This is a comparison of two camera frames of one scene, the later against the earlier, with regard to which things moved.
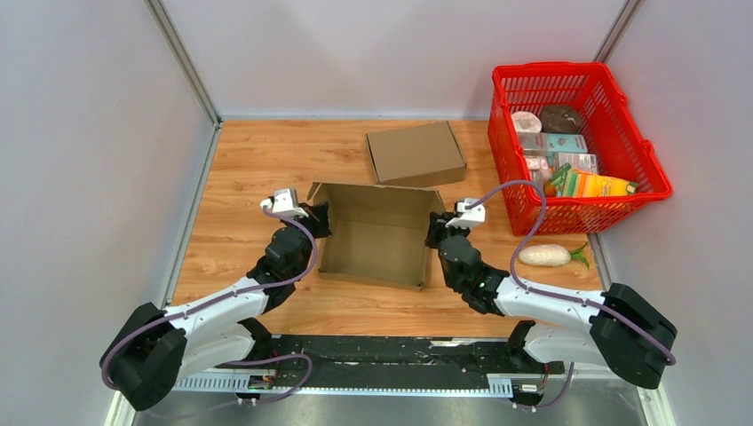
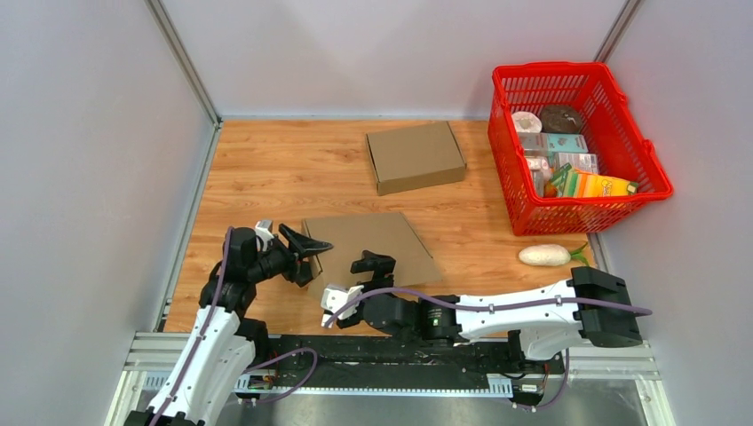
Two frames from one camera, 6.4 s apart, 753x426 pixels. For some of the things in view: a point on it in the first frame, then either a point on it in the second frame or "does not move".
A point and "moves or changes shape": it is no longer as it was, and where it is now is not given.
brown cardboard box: x=421 y=155 does not move
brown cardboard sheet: x=378 y=232 moves or changes shape
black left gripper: x=317 y=217 -> x=303 y=245
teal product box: x=553 y=142 does not move
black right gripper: x=438 y=229 -> x=384 y=266
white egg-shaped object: x=547 y=255 does not move
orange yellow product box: x=582 y=184 does not move
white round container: x=526 y=122 does not move
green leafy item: x=578 y=255 does not move
